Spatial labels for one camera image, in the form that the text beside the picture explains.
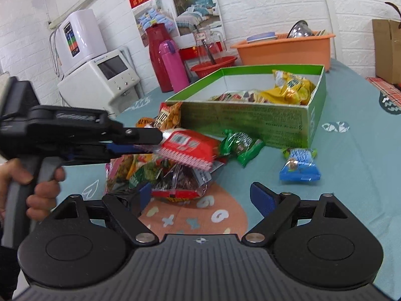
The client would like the red plastic basket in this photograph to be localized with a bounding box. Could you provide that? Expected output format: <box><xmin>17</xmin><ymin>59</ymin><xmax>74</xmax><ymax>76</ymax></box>
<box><xmin>190</xmin><ymin>56</ymin><xmax>237</xmax><ymax>78</ymax></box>

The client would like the green cardboard box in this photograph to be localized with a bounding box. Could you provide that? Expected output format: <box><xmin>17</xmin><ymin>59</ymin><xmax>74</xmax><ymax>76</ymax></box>
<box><xmin>166</xmin><ymin>64</ymin><xmax>326</xmax><ymax>148</ymax></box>

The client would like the orange green snack bag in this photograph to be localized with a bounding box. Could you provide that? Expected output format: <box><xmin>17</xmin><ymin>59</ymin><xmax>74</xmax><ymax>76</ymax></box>
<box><xmin>105</xmin><ymin>154</ymin><xmax>175</xmax><ymax>193</ymax></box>

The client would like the pink thermos bottle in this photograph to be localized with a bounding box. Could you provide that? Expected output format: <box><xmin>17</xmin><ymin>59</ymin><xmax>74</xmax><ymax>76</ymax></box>
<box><xmin>159</xmin><ymin>39</ymin><xmax>190</xmax><ymax>93</ymax></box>

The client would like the green candy pack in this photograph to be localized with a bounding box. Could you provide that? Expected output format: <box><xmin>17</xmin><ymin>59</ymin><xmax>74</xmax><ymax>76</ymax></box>
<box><xmin>219</xmin><ymin>129</ymin><xmax>265</xmax><ymax>167</ymax></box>

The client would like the bedding poster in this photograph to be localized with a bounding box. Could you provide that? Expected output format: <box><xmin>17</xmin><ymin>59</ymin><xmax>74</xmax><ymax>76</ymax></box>
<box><xmin>131</xmin><ymin>0</ymin><xmax>226</xmax><ymax>48</ymax></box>

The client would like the brown cardboard box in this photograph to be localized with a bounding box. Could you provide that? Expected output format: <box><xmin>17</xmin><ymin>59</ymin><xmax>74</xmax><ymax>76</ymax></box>
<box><xmin>372</xmin><ymin>19</ymin><xmax>400</xmax><ymax>85</ymax></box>

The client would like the steel bowl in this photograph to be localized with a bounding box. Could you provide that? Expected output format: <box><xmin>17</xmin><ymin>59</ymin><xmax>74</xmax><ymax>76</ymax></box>
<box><xmin>287</xmin><ymin>20</ymin><xmax>315</xmax><ymax>39</ymax></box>

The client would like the person left hand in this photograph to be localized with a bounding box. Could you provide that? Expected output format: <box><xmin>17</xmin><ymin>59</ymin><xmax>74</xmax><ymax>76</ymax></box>
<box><xmin>0</xmin><ymin>158</ymin><xmax>67</xmax><ymax>223</ymax></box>

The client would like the white water purifier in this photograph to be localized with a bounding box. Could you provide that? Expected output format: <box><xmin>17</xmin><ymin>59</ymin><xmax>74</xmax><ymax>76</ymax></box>
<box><xmin>49</xmin><ymin>9</ymin><xmax>107</xmax><ymax>77</ymax></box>

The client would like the glass pitcher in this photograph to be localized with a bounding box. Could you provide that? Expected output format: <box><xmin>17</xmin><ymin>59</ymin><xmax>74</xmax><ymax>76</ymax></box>
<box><xmin>192</xmin><ymin>27</ymin><xmax>226</xmax><ymax>64</ymax></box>

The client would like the dark red plant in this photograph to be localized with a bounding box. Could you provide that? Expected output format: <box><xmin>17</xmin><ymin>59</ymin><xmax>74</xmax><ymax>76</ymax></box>
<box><xmin>385</xmin><ymin>2</ymin><xmax>401</xmax><ymax>18</ymax></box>

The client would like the red thermos jug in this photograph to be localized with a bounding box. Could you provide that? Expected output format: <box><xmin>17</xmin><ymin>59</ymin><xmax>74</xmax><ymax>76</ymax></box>
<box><xmin>145</xmin><ymin>23</ymin><xmax>173</xmax><ymax>93</ymax></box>

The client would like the orange plastic basin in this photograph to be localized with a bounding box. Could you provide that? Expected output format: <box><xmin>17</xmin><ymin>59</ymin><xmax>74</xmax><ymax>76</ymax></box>
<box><xmin>231</xmin><ymin>33</ymin><xmax>336</xmax><ymax>71</ymax></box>

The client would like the yellow chips bag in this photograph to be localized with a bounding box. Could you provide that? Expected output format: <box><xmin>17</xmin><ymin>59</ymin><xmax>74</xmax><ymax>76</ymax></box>
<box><xmin>260</xmin><ymin>69</ymin><xmax>316</xmax><ymax>105</ymax></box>

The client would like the red checkered snack pack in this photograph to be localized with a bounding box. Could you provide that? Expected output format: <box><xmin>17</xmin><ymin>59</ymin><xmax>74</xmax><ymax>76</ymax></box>
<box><xmin>156</xmin><ymin>128</ymin><xmax>220</xmax><ymax>171</ymax></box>

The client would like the blue lidded bowl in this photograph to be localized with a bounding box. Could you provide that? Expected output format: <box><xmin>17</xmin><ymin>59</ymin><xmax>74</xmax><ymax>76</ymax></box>
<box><xmin>246</xmin><ymin>32</ymin><xmax>277</xmax><ymax>44</ymax></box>

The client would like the plaid cloth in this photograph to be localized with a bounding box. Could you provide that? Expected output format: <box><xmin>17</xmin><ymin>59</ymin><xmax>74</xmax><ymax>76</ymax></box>
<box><xmin>366</xmin><ymin>77</ymin><xmax>400</xmax><ymax>107</ymax></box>

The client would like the clear Danco galette bag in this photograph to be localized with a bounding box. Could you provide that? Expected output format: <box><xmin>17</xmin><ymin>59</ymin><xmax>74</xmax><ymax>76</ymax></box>
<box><xmin>209</xmin><ymin>90</ymin><xmax>270</xmax><ymax>103</ymax></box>

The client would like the white water dispenser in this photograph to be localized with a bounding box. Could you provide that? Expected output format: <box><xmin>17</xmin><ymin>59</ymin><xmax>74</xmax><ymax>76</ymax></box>
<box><xmin>58</xmin><ymin>50</ymin><xmax>144</xmax><ymax>117</ymax></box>

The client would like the small blue snack pack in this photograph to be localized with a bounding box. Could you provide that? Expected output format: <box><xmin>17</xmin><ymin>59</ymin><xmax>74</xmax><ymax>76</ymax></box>
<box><xmin>279</xmin><ymin>148</ymin><xmax>321</xmax><ymax>182</ymax></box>

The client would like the clear red-edged dates bag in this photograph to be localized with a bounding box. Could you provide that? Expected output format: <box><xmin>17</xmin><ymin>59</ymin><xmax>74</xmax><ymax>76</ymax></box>
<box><xmin>152</xmin><ymin>165</ymin><xmax>212</xmax><ymax>202</ymax></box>

